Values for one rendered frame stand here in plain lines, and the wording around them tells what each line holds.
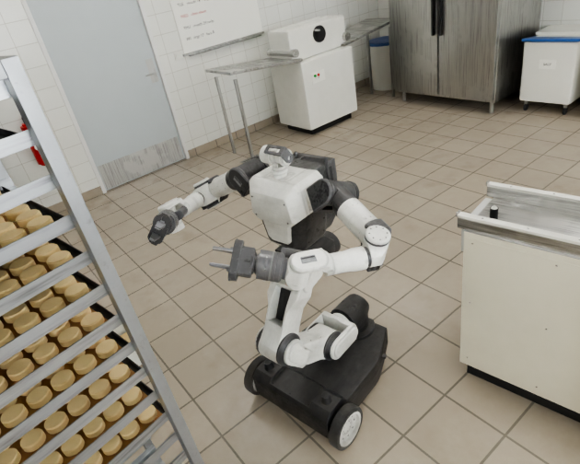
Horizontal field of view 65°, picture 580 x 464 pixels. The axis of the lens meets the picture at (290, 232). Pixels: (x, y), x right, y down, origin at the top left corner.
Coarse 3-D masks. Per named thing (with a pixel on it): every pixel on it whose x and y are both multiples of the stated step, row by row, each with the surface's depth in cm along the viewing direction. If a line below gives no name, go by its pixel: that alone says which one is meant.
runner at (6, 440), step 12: (132, 348) 111; (108, 360) 107; (120, 360) 109; (96, 372) 105; (84, 384) 103; (60, 396) 100; (72, 396) 102; (48, 408) 98; (24, 420) 95; (36, 420) 97; (12, 432) 94; (24, 432) 96; (0, 444) 92
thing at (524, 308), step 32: (544, 224) 176; (576, 224) 172; (480, 256) 182; (512, 256) 172; (544, 256) 164; (480, 288) 190; (512, 288) 179; (544, 288) 170; (576, 288) 161; (480, 320) 199; (512, 320) 187; (544, 320) 177; (576, 320) 167; (480, 352) 208; (512, 352) 195; (544, 352) 184; (576, 352) 174; (512, 384) 208; (544, 384) 192; (576, 384) 181; (576, 416) 193
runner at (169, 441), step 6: (174, 432) 132; (168, 438) 128; (174, 438) 129; (162, 444) 126; (168, 444) 128; (156, 450) 125; (162, 450) 127; (150, 456) 124; (156, 456) 125; (144, 462) 123; (150, 462) 124
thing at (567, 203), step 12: (492, 192) 198; (504, 192) 194; (516, 192) 191; (528, 192) 187; (540, 192) 184; (552, 192) 183; (540, 204) 186; (552, 204) 183; (564, 204) 180; (576, 204) 177
